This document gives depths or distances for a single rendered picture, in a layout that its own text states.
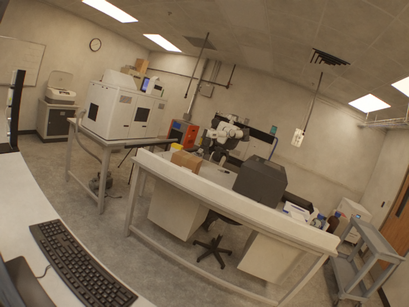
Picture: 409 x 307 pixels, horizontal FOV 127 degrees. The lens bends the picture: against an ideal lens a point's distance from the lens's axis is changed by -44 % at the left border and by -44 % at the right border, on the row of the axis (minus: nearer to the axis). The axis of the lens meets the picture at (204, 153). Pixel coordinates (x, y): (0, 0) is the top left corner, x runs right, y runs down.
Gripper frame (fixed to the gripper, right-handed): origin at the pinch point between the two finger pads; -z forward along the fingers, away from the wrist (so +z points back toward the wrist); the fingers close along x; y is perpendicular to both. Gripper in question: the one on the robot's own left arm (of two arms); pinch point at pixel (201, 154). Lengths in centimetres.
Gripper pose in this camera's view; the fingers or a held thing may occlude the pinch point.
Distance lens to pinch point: 185.8
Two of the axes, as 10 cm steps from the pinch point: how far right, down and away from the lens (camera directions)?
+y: -3.3, 1.2, -9.4
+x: -8.9, -3.7, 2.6
